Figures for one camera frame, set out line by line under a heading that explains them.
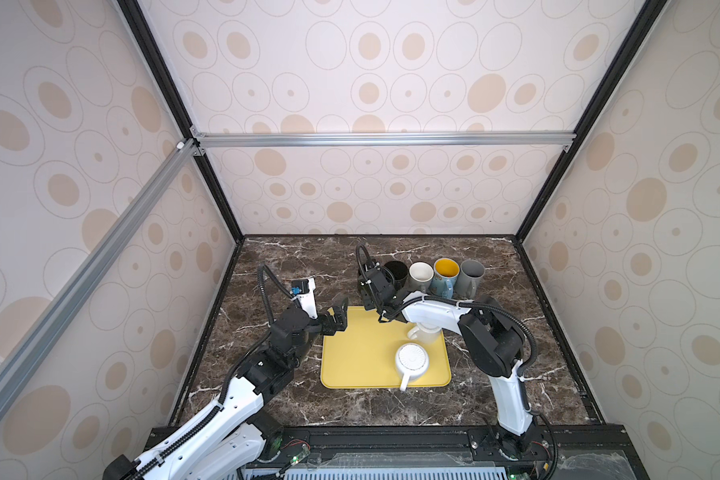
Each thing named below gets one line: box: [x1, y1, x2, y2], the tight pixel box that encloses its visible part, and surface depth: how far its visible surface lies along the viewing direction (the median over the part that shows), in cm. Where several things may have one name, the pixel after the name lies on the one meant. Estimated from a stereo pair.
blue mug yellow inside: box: [430, 257, 461, 299], surface depth 99 cm
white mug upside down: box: [396, 343, 429, 392], surface depth 81 cm
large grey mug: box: [454, 259, 486, 300], surface depth 99 cm
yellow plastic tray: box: [321, 306, 451, 388], surface depth 89 cm
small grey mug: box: [408, 261, 435, 293], surface depth 99 cm
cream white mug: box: [407, 322, 442, 344], surface depth 89 cm
